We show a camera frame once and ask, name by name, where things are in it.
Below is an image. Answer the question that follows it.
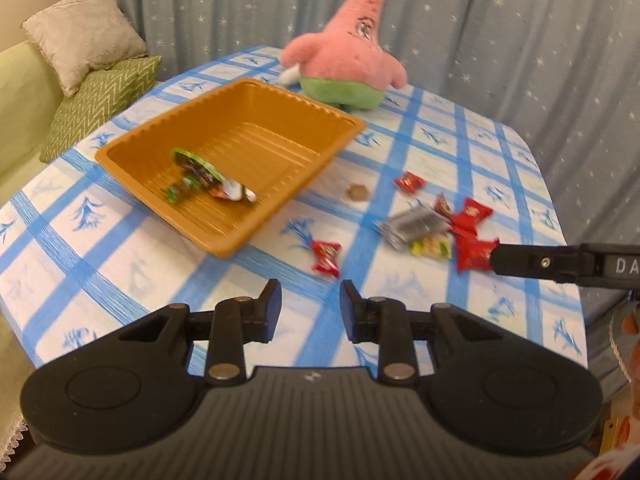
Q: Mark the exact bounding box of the green zigzag cushion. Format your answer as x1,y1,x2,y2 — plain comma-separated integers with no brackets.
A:
39,56,163,163

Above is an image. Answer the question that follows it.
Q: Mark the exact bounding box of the silver striped snack packet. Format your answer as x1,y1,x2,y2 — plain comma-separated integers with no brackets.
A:
374,208,451,251

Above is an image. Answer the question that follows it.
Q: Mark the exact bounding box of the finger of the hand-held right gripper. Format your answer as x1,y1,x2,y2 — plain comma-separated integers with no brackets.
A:
490,242,601,284

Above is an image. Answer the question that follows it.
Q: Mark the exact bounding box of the yellow green candy packet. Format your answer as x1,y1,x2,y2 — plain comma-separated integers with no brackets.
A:
410,237,453,261

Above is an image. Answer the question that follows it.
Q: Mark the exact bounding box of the red candy packet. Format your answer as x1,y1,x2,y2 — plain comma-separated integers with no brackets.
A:
450,197,493,233
310,240,343,278
452,232,501,273
394,171,427,194

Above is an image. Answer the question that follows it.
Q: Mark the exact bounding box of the orange plastic tray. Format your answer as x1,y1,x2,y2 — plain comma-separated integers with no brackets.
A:
94,78,368,261

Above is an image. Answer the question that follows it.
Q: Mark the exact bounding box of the pink starfish plush toy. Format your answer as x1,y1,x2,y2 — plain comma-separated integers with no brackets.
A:
277,0,408,112

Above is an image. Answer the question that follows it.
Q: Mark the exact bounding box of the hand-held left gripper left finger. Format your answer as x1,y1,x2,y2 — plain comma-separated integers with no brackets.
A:
117,279,283,386

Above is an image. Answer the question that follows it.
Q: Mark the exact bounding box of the green snack packet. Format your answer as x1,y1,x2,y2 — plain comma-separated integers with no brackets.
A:
161,147,226,205

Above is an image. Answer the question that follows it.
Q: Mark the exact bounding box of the blue checked tablecloth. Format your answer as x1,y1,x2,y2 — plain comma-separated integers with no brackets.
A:
0,45,591,376

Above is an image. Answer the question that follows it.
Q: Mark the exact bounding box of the green sofa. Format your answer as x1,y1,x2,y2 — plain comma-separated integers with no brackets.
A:
0,39,68,466

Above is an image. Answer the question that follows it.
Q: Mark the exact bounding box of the white snack packet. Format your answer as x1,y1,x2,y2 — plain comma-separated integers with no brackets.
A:
212,180,258,205

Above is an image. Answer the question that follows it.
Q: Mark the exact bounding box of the grey cushion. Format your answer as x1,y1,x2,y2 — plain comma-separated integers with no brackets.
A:
21,0,148,97

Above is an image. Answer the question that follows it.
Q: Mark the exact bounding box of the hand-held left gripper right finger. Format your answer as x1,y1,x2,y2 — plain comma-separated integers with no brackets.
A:
340,281,501,386

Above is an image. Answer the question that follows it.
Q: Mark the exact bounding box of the red white cloth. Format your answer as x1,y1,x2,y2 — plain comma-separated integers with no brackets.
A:
570,440,640,480

